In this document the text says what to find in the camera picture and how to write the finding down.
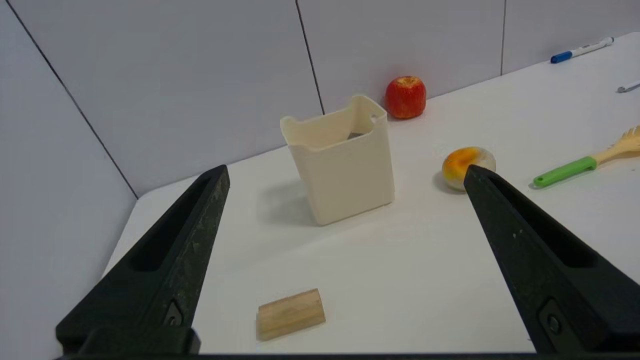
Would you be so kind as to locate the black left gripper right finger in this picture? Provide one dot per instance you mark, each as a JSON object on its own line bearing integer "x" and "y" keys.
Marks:
{"x": 550, "y": 260}

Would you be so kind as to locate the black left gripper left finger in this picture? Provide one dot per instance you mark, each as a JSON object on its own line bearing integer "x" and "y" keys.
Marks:
{"x": 165, "y": 270}

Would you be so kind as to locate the cream plastic box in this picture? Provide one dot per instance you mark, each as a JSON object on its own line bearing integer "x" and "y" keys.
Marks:
{"x": 345, "y": 175}

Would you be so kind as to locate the orange white round bun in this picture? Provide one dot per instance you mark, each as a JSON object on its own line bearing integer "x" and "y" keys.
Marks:
{"x": 460, "y": 162}

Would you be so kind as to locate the small wooden block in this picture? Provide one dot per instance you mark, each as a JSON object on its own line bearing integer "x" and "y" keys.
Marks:
{"x": 290, "y": 315}

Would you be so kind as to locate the white pen black tip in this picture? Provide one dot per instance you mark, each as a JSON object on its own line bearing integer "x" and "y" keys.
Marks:
{"x": 629, "y": 87}

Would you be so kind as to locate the blue capped white marker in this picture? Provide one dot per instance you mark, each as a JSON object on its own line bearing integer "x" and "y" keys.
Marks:
{"x": 582, "y": 50}

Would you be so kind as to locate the red apple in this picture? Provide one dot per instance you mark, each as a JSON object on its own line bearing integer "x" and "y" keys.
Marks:
{"x": 405, "y": 98}

